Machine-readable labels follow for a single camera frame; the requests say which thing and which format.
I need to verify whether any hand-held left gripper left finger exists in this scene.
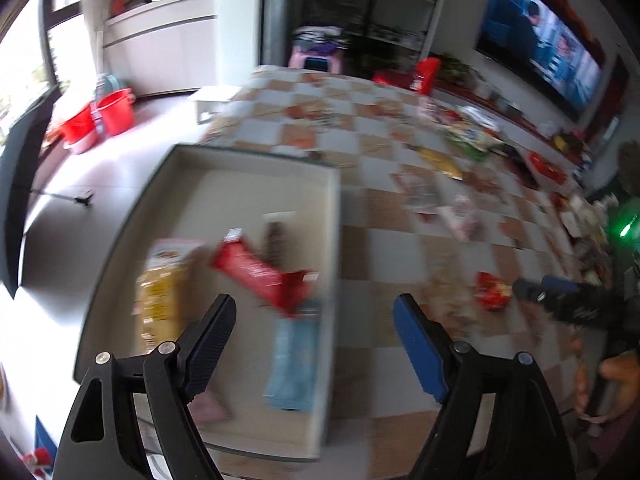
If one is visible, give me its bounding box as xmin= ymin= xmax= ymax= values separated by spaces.
xmin=55 ymin=293 xmax=237 ymax=480

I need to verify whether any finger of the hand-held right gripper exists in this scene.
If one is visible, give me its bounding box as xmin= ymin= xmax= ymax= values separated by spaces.
xmin=512 ymin=275 xmax=612 ymax=325

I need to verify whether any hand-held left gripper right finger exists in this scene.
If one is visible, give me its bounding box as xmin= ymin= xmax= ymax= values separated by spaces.
xmin=391 ymin=293 xmax=577 ymax=480

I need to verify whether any pink snack packet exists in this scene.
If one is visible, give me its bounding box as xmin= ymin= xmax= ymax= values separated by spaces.
xmin=187 ymin=385 xmax=233 ymax=426

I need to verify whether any yellow snack packet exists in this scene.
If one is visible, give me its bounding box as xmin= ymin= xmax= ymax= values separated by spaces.
xmin=134 ymin=239 xmax=201 ymax=356

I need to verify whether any small orange-red snack packet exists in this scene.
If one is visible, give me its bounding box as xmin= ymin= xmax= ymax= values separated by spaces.
xmin=474 ymin=272 xmax=514 ymax=310

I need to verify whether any light blue snack packet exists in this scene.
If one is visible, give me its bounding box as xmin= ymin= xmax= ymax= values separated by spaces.
xmin=262 ymin=300 xmax=323 ymax=413

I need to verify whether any large red snack packet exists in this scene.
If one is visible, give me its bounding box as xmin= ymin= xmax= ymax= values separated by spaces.
xmin=210 ymin=240 xmax=313 ymax=318

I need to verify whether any dark sausage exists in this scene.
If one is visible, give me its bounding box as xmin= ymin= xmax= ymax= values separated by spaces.
xmin=261 ymin=221 xmax=287 ymax=272

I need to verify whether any grey cardboard box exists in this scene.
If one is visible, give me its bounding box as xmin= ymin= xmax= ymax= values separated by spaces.
xmin=74 ymin=144 xmax=344 ymax=462

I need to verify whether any person's right hand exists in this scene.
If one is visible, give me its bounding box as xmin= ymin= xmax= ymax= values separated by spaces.
xmin=599 ymin=352 xmax=640 ymax=388

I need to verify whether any white and red snack packet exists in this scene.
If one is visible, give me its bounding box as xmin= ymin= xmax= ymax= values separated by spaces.
xmin=437 ymin=195 xmax=483 ymax=242

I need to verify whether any checkered printed tablecloth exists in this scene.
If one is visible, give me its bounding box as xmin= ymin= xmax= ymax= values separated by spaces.
xmin=200 ymin=66 xmax=616 ymax=480

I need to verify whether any clear plastic packet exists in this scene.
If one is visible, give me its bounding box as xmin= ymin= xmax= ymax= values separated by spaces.
xmin=392 ymin=170 xmax=446 ymax=213

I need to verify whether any gold snack packet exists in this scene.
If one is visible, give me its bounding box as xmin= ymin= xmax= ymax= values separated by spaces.
xmin=417 ymin=147 xmax=466 ymax=181

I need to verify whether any pile of snack bags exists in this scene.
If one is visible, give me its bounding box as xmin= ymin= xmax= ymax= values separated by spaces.
xmin=420 ymin=102 xmax=506 ymax=161

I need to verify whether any white low stool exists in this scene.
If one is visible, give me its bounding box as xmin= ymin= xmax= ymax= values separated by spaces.
xmin=192 ymin=86 xmax=246 ymax=125

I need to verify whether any black umbrella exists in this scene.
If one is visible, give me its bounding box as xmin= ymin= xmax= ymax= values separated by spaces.
xmin=0 ymin=85 xmax=61 ymax=302

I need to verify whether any red bucket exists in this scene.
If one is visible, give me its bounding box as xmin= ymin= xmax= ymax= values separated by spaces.
xmin=92 ymin=87 xmax=137 ymax=137
xmin=59 ymin=110 xmax=101 ymax=155

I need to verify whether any red chair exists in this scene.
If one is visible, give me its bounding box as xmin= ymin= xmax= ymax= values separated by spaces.
xmin=374 ymin=57 xmax=443 ymax=95

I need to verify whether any pink stool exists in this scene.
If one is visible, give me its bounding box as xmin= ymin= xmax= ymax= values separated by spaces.
xmin=289 ymin=42 xmax=351 ymax=75

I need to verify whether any pile of clothes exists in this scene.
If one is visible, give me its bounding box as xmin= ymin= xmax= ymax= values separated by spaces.
xmin=292 ymin=26 xmax=351 ymax=51

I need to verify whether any grey curtain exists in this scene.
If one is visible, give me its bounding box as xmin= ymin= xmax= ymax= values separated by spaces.
xmin=260 ymin=0 xmax=308 ymax=68

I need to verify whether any glass display cabinet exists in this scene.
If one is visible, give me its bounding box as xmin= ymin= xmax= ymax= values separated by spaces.
xmin=300 ymin=0 xmax=448 ymax=68

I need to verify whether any wall television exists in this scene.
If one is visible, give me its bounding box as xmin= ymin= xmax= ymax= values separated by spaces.
xmin=475 ymin=0 xmax=607 ymax=122

